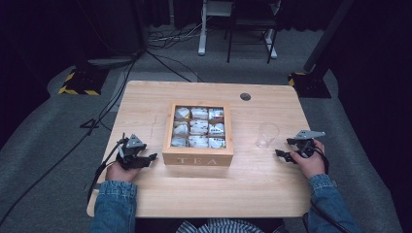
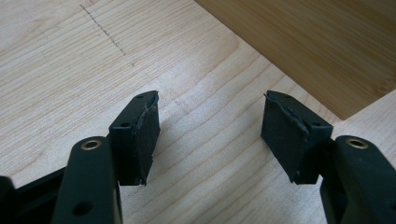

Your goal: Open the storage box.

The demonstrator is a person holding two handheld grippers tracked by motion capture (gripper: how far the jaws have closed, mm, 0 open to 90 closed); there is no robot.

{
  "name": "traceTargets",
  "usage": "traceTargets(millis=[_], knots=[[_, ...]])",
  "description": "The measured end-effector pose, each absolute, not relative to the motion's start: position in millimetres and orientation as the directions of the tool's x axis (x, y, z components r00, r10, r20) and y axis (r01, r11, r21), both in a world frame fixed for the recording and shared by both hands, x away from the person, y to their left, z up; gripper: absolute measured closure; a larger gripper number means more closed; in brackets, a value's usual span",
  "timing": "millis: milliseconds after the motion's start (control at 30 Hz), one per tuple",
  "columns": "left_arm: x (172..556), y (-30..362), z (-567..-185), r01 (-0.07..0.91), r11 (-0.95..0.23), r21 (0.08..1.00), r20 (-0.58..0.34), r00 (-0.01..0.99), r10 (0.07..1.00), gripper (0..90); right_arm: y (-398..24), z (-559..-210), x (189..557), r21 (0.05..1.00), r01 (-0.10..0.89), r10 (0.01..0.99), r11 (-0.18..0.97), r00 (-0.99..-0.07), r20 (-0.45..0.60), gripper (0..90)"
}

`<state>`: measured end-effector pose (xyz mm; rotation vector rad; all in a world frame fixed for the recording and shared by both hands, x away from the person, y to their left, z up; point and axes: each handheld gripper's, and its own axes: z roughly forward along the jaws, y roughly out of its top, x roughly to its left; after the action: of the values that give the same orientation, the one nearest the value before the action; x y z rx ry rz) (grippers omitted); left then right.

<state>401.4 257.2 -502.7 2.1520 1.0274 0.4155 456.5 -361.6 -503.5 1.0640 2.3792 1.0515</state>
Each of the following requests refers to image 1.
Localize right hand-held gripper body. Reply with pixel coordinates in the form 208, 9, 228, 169
292, 129, 326, 159

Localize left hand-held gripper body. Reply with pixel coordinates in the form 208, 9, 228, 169
116, 133, 149, 171

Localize person's left hand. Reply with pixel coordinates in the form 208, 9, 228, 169
105, 160, 142, 183

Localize person's right hand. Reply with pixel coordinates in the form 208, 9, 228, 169
289, 139, 326, 180

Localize clear glass cup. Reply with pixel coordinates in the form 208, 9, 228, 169
255, 121, 281, 150

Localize wooden tea box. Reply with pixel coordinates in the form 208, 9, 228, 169
161, 102, 235, 168

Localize group of white tea bags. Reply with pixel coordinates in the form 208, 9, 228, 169
171, 106, 226, 150

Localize black yellow striped stand base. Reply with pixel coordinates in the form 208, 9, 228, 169
57, 65, 110, 97
288, 71, 332, 99

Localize person's striped clothing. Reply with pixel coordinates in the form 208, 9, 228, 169
175, 217, 266, 233

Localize dark slanted stand pole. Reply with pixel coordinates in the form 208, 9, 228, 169
302, 0, 356, 74

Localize black chair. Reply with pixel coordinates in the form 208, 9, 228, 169
224, 0, 282, 65

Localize right hand-held gripper cable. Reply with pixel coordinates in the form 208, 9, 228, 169
302, 145, 353, 233

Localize hand-held gripper cable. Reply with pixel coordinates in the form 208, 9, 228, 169
302, 145, 353, 233
86, 138, 128, 204

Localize left hand-held gripper cable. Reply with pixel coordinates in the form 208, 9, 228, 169
86, 138, 128, 204

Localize long black floor cable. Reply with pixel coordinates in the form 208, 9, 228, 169
0, 48, 147, 227

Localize bundle of floor cables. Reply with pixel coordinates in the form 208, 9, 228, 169
146, 19, 210, 50

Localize white desk frame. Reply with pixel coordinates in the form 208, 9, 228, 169
197, 0, 280, 60

